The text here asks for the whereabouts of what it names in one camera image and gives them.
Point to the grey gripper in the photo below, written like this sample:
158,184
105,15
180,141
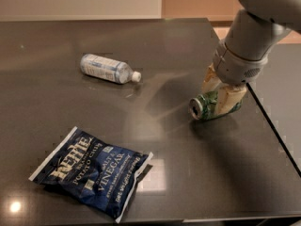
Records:
237,67

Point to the green soda can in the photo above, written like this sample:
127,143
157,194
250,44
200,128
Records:
203,106

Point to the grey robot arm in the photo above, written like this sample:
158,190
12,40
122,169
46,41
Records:
242,54

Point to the grey side table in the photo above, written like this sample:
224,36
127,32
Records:
278,89

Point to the clear plastic water bottle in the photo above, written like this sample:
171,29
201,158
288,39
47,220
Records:
108,69

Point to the blue Kettle chips bag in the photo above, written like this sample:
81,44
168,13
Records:
95,173

